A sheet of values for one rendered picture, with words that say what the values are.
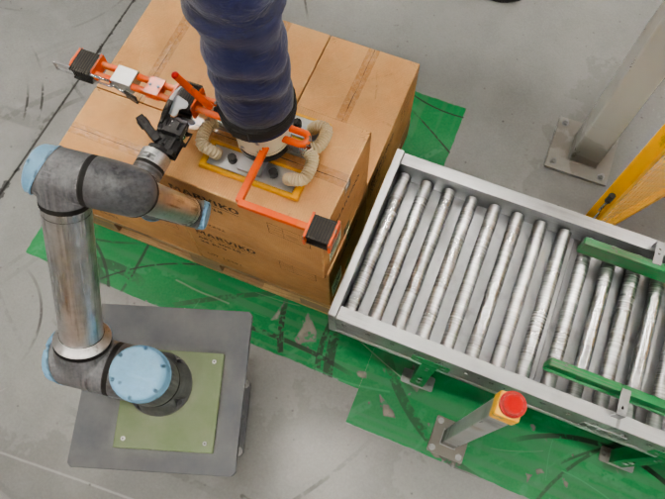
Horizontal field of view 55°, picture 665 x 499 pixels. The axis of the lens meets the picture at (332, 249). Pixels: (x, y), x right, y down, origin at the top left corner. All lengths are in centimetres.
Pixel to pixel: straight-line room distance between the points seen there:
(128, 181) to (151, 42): 155
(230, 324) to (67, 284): 61
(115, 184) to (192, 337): 78
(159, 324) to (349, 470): 105
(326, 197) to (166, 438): 86
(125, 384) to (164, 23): 170
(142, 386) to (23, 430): 131
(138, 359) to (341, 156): 87
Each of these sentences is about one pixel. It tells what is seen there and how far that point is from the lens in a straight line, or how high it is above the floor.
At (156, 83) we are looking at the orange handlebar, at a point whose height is 109.
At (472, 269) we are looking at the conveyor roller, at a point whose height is 55.
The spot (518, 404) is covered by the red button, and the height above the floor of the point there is 104.
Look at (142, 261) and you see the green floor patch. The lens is 303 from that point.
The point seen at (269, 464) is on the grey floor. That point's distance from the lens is 273.
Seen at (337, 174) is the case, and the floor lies 94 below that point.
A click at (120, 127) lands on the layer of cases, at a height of 54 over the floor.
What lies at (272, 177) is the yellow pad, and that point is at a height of 98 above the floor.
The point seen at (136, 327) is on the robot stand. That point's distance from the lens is 213.
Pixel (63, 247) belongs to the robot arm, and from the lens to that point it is 157.
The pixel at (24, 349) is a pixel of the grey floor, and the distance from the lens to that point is 310.
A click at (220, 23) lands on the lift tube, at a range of 145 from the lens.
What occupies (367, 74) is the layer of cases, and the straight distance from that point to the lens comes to 271.
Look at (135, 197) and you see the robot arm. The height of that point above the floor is 148.
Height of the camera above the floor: 272
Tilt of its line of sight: 69 degrees down
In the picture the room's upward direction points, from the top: 2 degrees counter-clockwise
